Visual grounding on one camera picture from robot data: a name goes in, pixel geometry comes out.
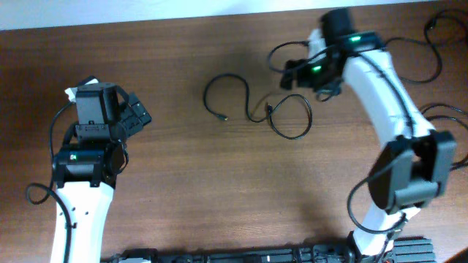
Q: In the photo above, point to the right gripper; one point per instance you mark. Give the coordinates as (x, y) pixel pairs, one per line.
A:
(308, 79)

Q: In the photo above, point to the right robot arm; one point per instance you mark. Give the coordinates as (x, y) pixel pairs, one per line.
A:
(415, 161)

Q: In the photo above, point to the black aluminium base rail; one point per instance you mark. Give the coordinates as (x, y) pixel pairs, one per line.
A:
(274, 254)

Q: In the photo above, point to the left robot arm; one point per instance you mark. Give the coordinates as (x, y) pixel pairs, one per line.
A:
(92, 155)

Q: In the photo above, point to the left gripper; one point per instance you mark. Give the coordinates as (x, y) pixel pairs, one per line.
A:
(136, 122)

